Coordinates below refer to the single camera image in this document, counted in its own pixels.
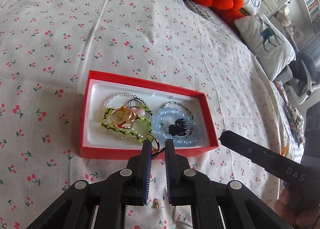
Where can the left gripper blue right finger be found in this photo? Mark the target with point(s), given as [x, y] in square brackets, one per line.
[170, 167]

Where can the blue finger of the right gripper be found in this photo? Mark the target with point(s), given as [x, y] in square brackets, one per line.
[251, 150]

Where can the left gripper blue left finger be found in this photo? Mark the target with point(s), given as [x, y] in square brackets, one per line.
[147, 160]

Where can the small gold earring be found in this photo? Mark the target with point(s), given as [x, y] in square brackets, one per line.
[156, 203]
[157, 150]

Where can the black hair claw clip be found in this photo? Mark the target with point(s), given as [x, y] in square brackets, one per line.
[179, 128]

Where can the gold ring ornament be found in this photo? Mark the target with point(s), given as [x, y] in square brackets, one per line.
[123, 117]

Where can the red jewelry box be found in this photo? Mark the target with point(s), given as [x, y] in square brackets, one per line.
[156, 105]

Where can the person right hand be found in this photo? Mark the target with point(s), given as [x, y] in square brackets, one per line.
[288, 212]

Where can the grey office chair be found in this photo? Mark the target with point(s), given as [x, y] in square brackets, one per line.
[301, 77]

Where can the white deer pillow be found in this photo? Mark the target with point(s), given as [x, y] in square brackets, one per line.
[267, 43]

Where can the cherry print bed sheet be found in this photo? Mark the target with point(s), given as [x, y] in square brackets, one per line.
[48, 48]

